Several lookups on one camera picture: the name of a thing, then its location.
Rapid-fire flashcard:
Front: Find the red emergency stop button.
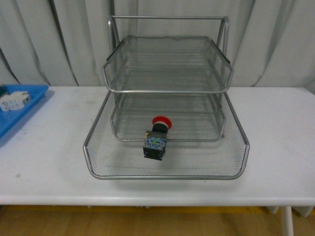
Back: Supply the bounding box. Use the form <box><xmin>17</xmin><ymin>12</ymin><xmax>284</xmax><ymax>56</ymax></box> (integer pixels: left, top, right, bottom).
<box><xmin>143</xmin><ymin>116</ymin><xmax>172</xmax><ymax>161</ymax></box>

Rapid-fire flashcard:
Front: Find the white curtain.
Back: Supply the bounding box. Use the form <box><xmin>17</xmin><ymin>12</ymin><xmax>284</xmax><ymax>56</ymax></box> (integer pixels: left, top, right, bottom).
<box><xmin>0</xmin><ymin>0</ymin><xmax>315</xmax><ymax>92</ymax></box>

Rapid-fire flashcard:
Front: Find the white circuit breaker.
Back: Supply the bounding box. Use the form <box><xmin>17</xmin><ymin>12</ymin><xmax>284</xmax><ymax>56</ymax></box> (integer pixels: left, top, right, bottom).
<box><xmin>0</xmin><ymin>91</ymin><xmax>32</xmax><ymax>112</ymax></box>

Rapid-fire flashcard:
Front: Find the blue plastic tray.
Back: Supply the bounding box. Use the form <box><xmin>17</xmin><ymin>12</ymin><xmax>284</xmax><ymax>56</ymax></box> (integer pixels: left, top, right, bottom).
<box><xmin>0</xmin><ymin>85</ymin><xmax>54</xmax><ymax>146</ymax></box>

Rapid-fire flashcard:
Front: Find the silver mesh rack frame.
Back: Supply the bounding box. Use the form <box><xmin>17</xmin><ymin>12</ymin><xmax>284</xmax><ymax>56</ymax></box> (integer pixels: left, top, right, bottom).
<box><xmin>107</xmin><ymin>15</ymin><xmax>230</xmax><ymax>138</ymax></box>

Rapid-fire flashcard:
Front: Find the green knife switch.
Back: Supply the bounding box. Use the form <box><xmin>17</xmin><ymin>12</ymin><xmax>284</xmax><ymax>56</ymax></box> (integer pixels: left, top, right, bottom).
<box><xmin>0</xmin><ymin>82</ymin><xmax>8</xmax><ymax>97</ymax></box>

